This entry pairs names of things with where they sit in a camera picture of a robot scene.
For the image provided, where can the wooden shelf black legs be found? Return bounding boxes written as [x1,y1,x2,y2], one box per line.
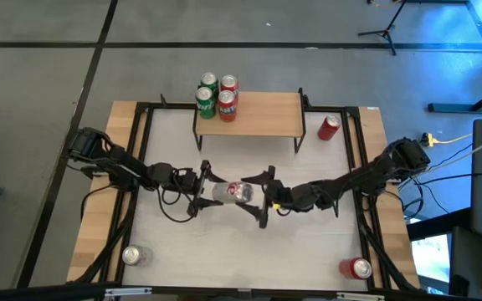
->
[192,90,307,155]

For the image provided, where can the red soda can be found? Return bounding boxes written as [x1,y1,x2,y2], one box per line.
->
[338,256,372,280]
[218,74,240,99]

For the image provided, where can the lit computer screen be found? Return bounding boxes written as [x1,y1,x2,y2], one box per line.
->
[410,232,452,289]

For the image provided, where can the green Sprite can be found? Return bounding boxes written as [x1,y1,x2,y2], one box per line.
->
[199,71,220,99]
[194,86,217,120]

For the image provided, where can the silver metal bracket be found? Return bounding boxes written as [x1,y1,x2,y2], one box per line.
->
[103,287,153,298]
[336,291,387,301]

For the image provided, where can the black tripod stand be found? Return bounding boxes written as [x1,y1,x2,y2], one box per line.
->
[356,0,406,57]

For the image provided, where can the black cable bundle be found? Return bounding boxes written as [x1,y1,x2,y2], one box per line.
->
[73,196,137,285]
[356,196,420,292]

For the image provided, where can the red Fanta can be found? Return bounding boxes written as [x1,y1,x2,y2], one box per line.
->
[217,89,238,123]

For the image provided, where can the red Coca-Cola can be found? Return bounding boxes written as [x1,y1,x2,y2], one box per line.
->
[316,114,342,141]

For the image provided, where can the yellow power cable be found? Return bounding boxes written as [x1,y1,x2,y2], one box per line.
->
[432,132,474,145]

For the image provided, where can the black metal stand base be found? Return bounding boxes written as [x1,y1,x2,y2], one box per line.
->
[427,0,482,115]

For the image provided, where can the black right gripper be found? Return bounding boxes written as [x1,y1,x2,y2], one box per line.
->
[239,166,309,229]

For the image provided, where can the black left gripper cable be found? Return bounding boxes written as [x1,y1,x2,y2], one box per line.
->
[156,186,196,224]

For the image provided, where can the black desk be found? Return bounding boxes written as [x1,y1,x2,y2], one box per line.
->
[406,207,474,242]

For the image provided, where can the black floor cable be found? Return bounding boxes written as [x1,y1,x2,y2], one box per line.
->
[408,171,482,187]

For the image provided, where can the white cable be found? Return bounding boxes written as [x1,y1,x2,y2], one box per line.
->
[416,124,482,179]

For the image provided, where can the black rig crossbar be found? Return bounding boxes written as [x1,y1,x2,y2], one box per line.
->
[0,283,434,301]

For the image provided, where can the black metal table frame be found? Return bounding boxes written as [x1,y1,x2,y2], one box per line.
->
[113,101,378,292]

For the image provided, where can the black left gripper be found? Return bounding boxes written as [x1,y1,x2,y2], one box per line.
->
[172,161,227,217]

